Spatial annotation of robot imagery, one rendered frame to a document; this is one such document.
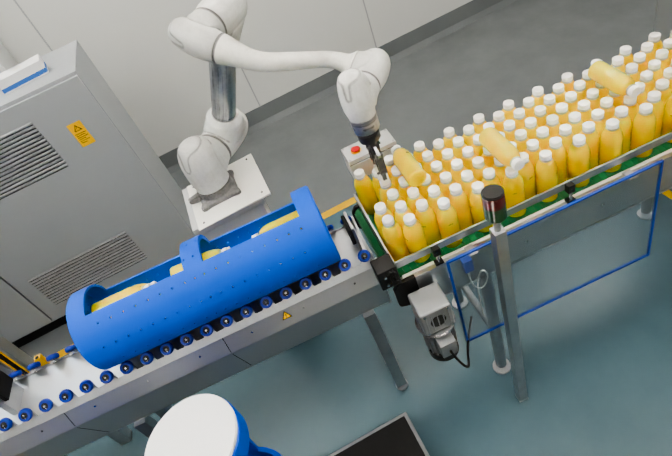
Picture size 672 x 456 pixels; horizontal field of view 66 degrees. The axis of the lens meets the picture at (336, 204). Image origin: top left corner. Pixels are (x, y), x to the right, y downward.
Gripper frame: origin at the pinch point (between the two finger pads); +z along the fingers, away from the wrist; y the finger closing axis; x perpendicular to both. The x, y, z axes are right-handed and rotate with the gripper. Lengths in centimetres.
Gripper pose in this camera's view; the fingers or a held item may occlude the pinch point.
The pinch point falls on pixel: (382, 175)
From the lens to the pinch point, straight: 182.8
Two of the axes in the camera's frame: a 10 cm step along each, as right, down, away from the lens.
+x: 9.1, -4.1, 0.2
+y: 2.8, 5.9, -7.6
